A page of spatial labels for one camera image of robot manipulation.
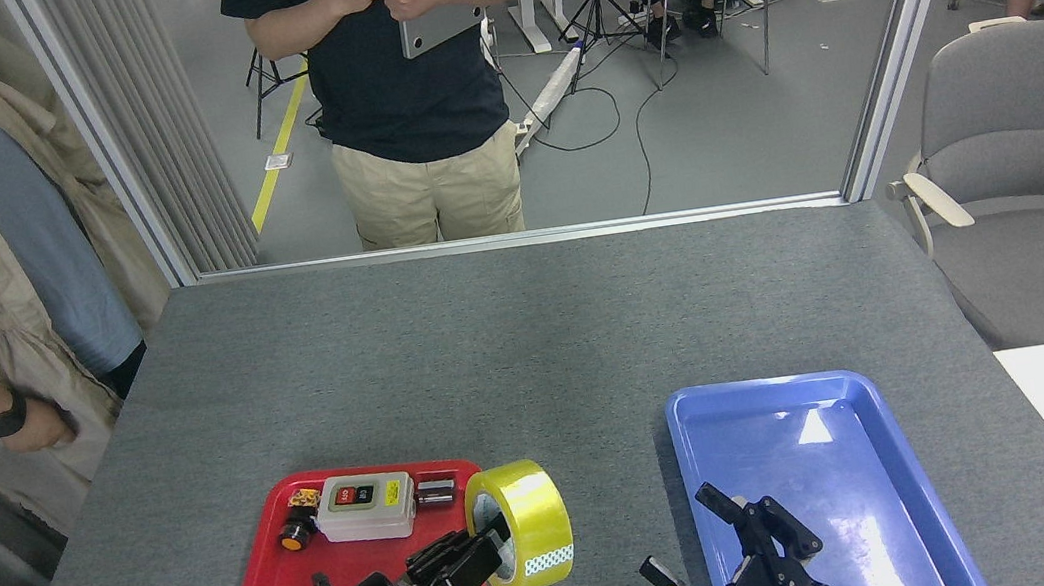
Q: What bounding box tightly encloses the person's hand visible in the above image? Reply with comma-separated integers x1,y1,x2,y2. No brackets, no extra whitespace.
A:
0,390,81,457

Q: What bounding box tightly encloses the silver rail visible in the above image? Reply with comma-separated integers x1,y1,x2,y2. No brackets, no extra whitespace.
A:
195,188,849,290

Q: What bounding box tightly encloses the black stool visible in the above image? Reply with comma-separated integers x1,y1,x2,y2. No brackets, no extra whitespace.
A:
241,41,320,140

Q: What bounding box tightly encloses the silver cylinder part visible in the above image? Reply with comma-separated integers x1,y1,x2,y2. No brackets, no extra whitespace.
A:
414,477,459,507

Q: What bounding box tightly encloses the black orange push button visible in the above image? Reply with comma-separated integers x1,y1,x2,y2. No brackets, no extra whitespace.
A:
273,501,325,555

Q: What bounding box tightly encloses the blue plastic tray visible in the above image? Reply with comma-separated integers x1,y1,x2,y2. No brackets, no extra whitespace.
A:
662,352,990,586

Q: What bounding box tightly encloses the yellow tape roll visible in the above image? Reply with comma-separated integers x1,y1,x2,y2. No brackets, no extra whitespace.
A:
459,455,580,586

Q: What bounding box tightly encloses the grey office chair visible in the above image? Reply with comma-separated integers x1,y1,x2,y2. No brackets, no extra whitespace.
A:
866,13,1044,362

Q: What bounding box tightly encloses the black floor cable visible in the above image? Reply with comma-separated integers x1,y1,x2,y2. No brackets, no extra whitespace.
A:
620,50,703,216

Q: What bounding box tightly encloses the black wristwatch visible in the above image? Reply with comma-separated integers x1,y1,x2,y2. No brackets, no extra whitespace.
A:
0,387,32,438

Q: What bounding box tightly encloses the white switch box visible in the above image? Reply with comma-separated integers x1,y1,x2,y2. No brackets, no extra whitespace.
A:
310,466,421,550

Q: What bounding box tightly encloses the white stand on wheels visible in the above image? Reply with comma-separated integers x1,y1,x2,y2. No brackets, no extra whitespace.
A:
481,8,600,161

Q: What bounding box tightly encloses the white desk leg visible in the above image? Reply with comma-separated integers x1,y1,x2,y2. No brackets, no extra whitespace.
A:
506,0,568,58

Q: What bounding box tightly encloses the silver post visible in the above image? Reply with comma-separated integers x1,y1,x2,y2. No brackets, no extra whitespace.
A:
4,0,201,306
816,0,1013,203

